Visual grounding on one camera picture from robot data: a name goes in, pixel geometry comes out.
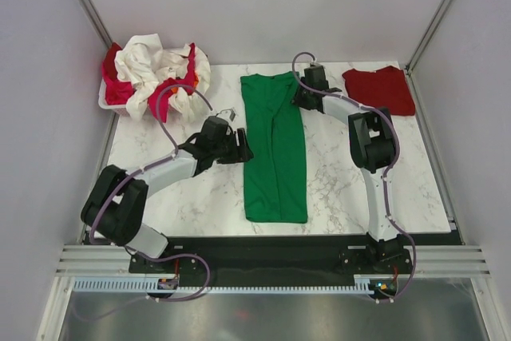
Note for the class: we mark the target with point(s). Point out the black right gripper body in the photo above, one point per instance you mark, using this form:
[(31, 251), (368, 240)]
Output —
[(302, 97)]

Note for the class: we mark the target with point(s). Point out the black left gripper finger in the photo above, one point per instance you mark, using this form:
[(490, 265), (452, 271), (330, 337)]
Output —
[(236, 156), (242, 141)]

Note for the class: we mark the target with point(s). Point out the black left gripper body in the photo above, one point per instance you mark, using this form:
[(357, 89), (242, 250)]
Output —
[(227, 148)]

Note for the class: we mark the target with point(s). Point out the green t shirt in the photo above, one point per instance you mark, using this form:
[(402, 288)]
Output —
[(275, 179)]

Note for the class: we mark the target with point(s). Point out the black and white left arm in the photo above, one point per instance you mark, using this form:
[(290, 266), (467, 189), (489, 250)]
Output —
[(116, 205)]

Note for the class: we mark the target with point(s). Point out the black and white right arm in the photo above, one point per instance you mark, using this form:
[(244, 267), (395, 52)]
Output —
[(374, 149)]

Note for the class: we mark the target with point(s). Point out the crumpled white shirt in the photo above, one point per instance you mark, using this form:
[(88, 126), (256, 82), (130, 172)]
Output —
[(189, 104), (146, 64)]

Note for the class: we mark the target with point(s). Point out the folded dark red t shirt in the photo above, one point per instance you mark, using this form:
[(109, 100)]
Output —
[(385, 87)]

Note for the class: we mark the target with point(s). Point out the white laundry basket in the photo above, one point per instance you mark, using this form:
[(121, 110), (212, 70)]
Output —
[(118, 109)]

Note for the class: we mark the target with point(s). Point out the crumpled pink shirt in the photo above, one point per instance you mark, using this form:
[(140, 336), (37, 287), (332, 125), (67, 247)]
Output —
[(118, 92)]

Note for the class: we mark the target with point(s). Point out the crumpled red shirt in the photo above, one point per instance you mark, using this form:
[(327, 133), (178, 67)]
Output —
[(108, 64)]

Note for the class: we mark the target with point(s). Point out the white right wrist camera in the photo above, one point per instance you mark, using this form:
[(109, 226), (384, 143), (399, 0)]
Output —
[(314, 64)]

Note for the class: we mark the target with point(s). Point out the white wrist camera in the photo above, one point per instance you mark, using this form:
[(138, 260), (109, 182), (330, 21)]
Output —
[(228, 115), (314, 64)]

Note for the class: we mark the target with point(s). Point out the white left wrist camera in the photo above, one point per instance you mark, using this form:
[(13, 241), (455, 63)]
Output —
[(228, 115)]

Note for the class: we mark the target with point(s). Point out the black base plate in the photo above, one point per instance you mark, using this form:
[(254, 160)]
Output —
[(280, 259)]

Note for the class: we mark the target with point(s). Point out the white slotted cable duct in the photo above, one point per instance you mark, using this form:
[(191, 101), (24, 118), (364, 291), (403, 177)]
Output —
[(160, 285)]

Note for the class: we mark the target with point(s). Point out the aluminium front rail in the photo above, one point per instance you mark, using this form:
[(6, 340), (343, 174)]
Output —
[(434, 261)]

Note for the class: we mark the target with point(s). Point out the right aluminium frame post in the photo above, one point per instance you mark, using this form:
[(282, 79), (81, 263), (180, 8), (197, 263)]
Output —
[(435, 22)]

